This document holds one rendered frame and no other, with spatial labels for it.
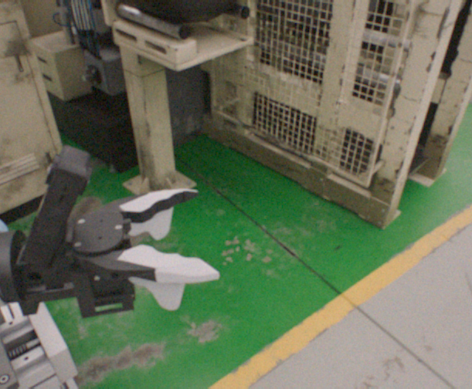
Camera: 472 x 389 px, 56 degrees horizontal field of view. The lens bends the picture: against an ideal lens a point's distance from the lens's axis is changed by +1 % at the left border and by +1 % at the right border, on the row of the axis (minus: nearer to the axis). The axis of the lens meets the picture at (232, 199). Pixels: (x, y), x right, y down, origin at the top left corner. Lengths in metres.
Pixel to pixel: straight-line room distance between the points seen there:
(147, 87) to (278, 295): 1.01
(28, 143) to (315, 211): 1.32
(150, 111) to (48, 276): 1.56
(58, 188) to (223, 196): 1.82
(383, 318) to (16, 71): 1.69
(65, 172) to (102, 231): 0.08
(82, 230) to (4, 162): 1.65
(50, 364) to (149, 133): 1.33
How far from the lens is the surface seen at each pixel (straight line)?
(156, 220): 0.52
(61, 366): 0.91
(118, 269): 0.41
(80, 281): 0.45
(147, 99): 1.96
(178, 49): 1.50
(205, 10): 1.55
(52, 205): 0.42
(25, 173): 2.17
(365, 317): 1.77
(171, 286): 0.42
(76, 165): 0.40
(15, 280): 0.47
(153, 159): 2.10
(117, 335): 1.70
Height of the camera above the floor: 1.37
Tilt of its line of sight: 39 degrees down
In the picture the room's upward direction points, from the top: straight up
